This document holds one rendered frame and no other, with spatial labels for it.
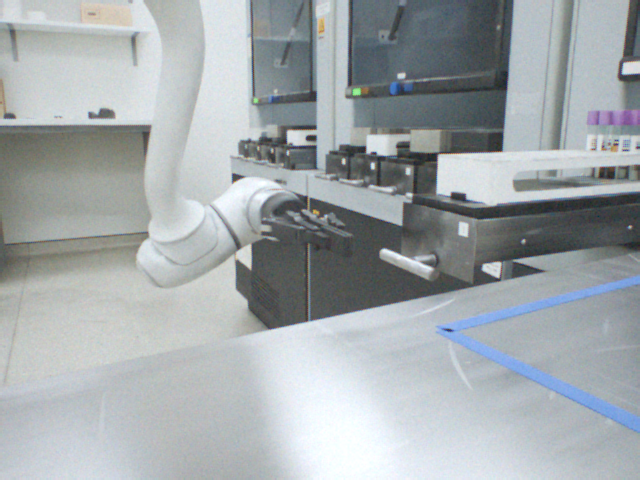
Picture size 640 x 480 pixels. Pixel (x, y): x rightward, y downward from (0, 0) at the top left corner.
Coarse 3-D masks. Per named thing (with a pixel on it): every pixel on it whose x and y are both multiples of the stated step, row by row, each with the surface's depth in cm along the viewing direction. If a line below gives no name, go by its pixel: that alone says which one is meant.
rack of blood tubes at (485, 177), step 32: (448, 160) 64; (480, 160) 59; (512, 160) 58; (544, 160) 60; (576, 160) 63; (608, 160) 65; (448, 192) 65; (480, 192) 60; (512, 192) 59; (544, 192) 61; (576, 192) 64; (608, 192) 66
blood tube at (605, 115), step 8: (600, 112) 74; (608, 112) 73; (600, 120) 74; (608, 120) 73; (600, 128) 74; (608, 128) 73; (600, 136) 74; (600, 144) 74; (600, 168) 74; (600, 176) 74
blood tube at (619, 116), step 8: (616, 112) 71; (624, 112) 70; (616, 120) 71; (624, 120) 71; (616, 128) 71; (616, 136) 71; (616, 144) 72; (608, 168) 73; (616, 168) 72; (608, 176) 73; (616, 176) 73
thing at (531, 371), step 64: (320, 320) 24; (384, 320) 24; (448, 320) 24; (512, 320) 24; (576, 320) 24; (64, 384) 18; (128, 384) 18; (192, 384) 18; (256, 384) 18; (320, 384) 18; (384, 384) 18; (448, 384) 18; (512, 384) 18; (576, 384) 18; (0, 448) 15; (64, 448) 15; (128, 448) 15; (192, 448) 15; (256, 448) 15; (320, 448) 15; (384, 448) 15; (448, 448) 15; (512, 448) 15; (576, 448) 15
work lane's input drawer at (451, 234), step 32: (416, 224) 65; (448, 224) 60; (480, 224) 56; (512, 224) 58; (544, 224) 60; (576, 224) 62; (608, 224) 65; (384, 256) 64; (416, 256) 66; (448, 256) 60; (480, 256) 57; (512, 256) 59
